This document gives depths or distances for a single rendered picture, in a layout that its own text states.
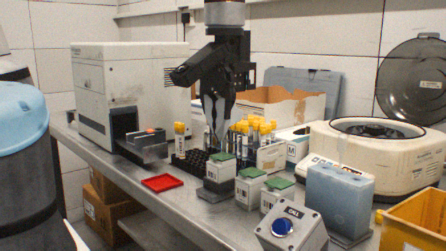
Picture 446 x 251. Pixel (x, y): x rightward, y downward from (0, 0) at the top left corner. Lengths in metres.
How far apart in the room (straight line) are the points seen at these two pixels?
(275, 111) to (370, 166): 0.31
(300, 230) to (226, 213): 0.20
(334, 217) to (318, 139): 0.25
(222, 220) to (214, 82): 0.25
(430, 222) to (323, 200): 0.15
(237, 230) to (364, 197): 0.21
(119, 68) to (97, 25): 1.40
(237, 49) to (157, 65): 0.40
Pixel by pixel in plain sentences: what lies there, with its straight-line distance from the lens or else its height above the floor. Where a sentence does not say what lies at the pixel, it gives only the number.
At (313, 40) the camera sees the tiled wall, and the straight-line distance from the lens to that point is 1.20.
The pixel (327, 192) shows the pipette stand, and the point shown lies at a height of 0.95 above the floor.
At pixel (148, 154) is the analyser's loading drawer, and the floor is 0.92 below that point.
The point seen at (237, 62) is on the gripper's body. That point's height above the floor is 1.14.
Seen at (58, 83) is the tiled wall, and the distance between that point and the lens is 2.27.
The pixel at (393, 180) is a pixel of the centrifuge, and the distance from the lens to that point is 0.72.
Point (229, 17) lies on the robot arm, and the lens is 0.61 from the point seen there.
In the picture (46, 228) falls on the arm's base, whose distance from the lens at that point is 0.44.
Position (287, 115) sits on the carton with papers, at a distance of 0.96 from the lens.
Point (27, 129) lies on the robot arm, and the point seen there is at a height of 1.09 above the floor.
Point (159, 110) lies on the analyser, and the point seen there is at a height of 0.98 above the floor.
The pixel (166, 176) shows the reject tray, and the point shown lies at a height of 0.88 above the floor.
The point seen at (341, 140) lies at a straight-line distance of 0.56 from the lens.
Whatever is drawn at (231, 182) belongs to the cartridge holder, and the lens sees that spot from 0.69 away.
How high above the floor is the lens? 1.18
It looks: 14 degrees down
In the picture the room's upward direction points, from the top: straight up
